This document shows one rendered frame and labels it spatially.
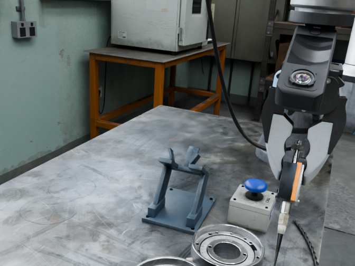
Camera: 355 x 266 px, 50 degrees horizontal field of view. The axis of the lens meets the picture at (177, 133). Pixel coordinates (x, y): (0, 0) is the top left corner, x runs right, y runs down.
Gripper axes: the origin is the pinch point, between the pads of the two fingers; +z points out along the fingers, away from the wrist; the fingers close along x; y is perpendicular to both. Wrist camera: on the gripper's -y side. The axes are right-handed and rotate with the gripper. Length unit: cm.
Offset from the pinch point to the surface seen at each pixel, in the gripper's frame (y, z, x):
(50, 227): -3.0, 16.7, 36.1
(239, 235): 4.3, 13.8, 6.1
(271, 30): 336, 5, 46
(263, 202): 13.5, 12.3, 4.0
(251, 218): 11.5, 14.6, 5.4
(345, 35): 333, 3, -20
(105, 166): 21.7, 16.8, 40.3
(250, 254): 0.5, 13.9, 3.7
